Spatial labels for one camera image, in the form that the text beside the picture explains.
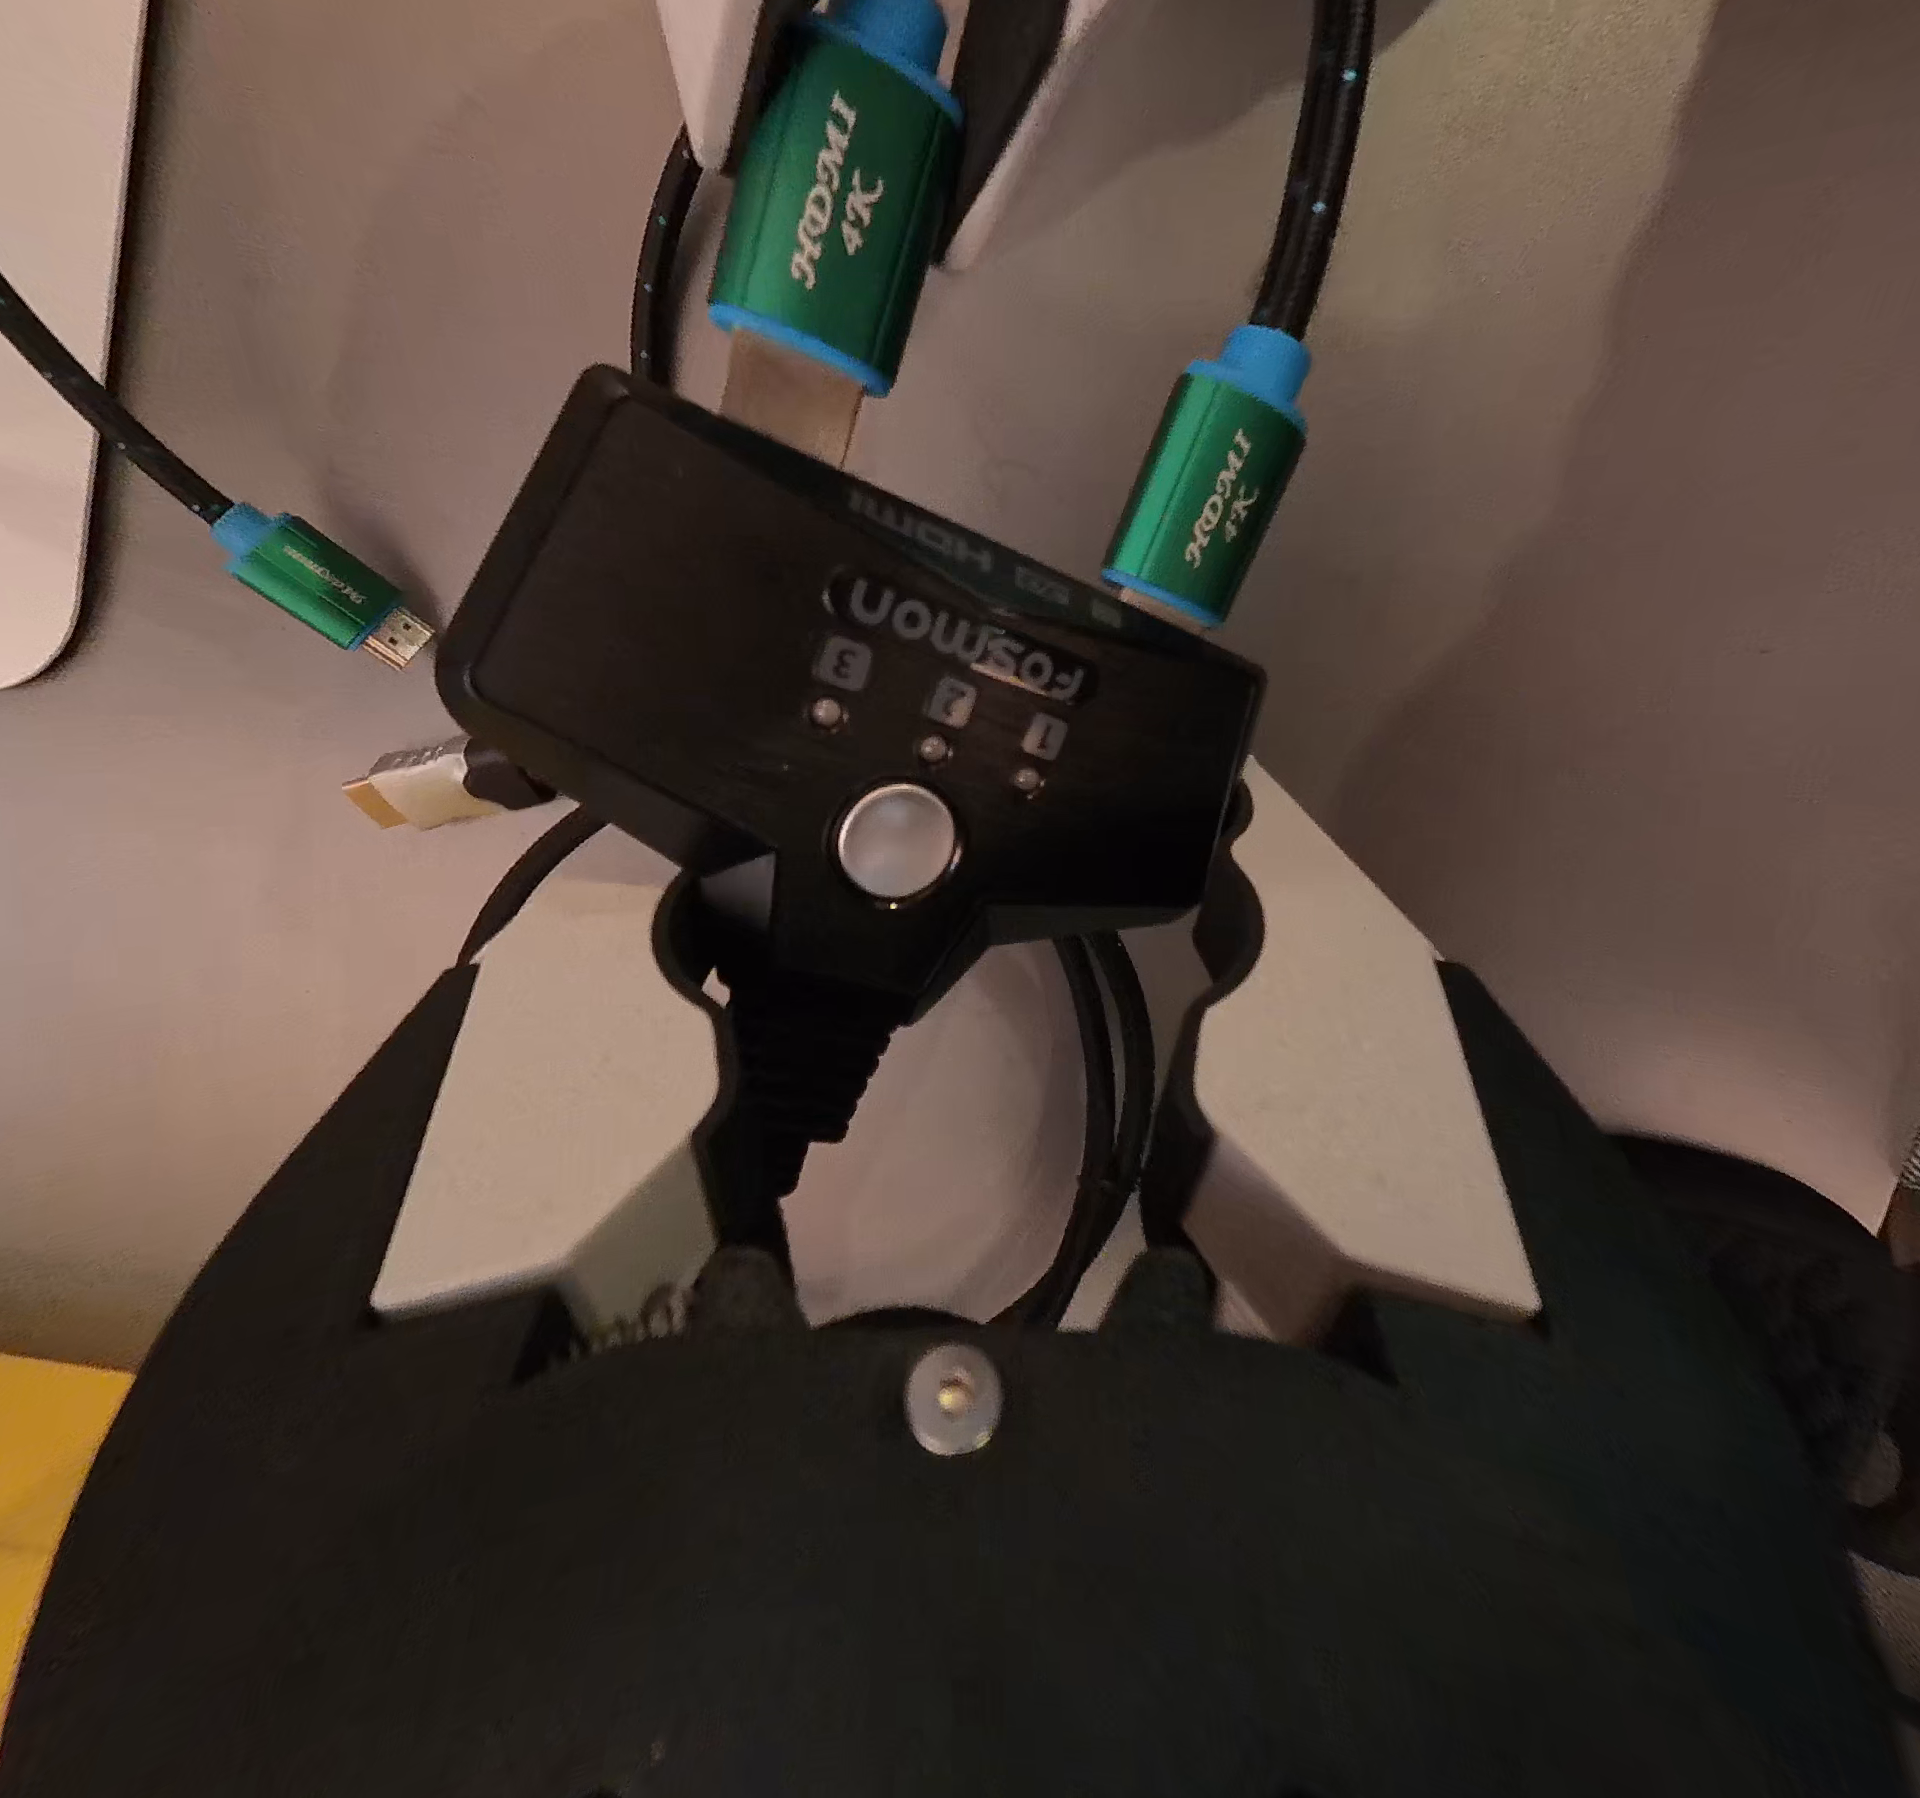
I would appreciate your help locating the white board stand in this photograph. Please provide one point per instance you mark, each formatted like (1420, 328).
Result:
(66, 255)

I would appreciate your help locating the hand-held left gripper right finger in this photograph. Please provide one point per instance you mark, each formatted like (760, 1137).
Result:
(1350, 1108)

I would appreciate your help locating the black HDMI switch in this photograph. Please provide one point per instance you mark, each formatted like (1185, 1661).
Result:
(675, 629)

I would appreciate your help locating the yellow plastic bin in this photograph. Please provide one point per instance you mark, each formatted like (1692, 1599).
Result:
(53, 1453)

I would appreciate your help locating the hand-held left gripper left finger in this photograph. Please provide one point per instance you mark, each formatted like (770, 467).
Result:
(570, 1137)

